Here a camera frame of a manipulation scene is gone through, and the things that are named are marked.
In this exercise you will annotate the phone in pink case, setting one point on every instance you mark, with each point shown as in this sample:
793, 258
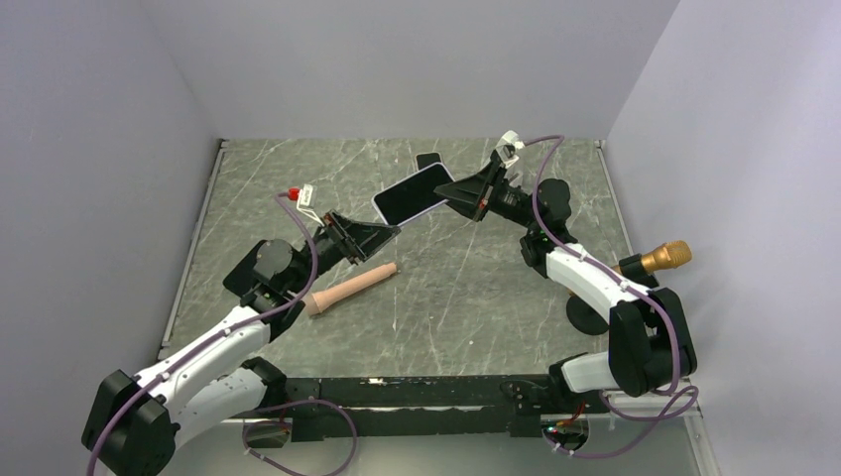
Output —
424, 160

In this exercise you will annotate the black microphone stand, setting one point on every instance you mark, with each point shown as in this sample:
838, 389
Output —
584, 318

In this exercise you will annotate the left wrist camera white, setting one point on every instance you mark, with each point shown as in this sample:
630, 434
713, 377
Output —
304, 198

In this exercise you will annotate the lavender phone case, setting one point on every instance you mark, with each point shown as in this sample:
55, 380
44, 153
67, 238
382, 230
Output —
378, 207

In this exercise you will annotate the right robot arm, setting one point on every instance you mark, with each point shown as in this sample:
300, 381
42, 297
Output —
649, 344

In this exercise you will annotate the gold microphone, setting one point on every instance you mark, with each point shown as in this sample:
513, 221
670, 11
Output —
667, 256

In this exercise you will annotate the pink microphone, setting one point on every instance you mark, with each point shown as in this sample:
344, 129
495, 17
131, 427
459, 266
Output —
318, 302

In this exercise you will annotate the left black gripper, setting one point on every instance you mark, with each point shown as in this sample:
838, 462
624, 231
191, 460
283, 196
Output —
363, 239

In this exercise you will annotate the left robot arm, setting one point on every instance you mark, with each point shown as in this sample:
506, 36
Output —
138, 421

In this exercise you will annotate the black base bar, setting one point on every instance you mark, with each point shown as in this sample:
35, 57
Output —
517, 405

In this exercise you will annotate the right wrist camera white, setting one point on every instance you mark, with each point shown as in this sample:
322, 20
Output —
508, 147

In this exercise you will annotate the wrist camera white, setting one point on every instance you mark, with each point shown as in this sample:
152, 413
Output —
508, 147
304, 198

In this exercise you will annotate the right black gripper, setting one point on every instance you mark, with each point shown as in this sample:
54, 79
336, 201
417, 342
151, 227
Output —
472, 197

